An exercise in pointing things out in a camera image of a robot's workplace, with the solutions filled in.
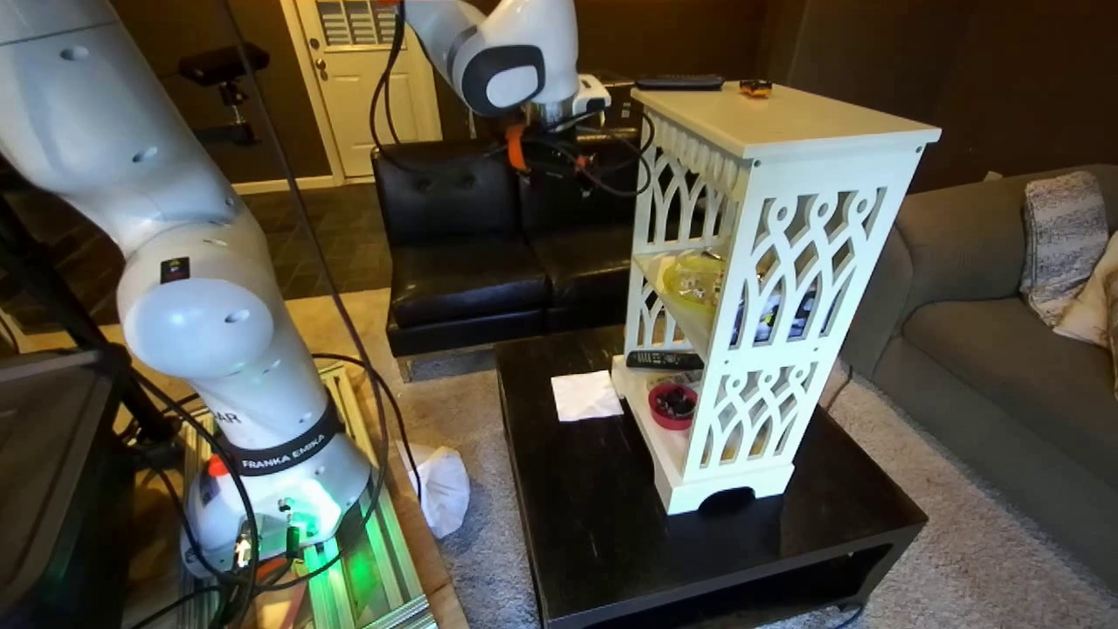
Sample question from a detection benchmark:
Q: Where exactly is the black coffee table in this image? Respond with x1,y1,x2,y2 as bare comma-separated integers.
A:
498,326,934,629

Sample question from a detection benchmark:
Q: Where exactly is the blue white small object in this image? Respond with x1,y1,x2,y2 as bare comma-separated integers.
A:
752,291,820,343

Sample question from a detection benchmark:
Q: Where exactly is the grey fabric sofa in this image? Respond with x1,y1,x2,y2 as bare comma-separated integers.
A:
838,162,1118,590

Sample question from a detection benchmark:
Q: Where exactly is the black leather sofa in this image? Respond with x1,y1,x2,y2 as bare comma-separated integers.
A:
368,123,643,361

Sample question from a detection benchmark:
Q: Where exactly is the black remote control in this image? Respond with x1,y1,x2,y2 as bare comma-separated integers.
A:
622,345,705,373

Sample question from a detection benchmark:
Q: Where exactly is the white plastic bag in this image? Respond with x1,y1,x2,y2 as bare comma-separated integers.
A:
410,441,477,541

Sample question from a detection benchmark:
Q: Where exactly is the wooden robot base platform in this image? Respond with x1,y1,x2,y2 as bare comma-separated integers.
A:
172,361,467,629

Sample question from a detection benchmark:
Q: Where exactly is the white paper napkin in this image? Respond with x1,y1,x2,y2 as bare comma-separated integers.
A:
550,367,628,428

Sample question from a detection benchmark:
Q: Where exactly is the white lattice shelf unit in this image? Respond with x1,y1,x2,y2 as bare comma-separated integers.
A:
605,77,948,521

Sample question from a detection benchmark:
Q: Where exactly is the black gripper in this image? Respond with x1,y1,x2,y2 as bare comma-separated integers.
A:
534,110,641,169

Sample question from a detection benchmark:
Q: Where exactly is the grey patterned pillow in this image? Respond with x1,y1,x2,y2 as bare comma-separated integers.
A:
1016,169,1113,330

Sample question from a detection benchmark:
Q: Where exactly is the white bottle orange cap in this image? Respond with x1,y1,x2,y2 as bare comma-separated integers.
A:
190,450,239,519

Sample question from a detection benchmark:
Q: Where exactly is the cream cushion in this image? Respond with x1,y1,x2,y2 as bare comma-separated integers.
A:
1053,232,1118,352

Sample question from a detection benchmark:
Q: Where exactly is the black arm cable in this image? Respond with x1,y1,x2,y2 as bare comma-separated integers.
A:
368,0,414,159

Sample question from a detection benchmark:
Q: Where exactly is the red bowl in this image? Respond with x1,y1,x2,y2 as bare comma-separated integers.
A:
646,382,701,435

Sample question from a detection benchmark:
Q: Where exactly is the black camera on stand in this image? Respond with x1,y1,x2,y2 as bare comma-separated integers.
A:
174,40,272,152

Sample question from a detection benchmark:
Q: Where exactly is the white panel door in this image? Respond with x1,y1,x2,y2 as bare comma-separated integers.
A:
282,0,450,187

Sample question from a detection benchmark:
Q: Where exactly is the dark grey box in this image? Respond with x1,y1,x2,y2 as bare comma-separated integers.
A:
0,345,135,629

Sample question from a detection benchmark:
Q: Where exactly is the black flat case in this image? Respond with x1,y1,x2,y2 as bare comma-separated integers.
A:
632,70,727,93

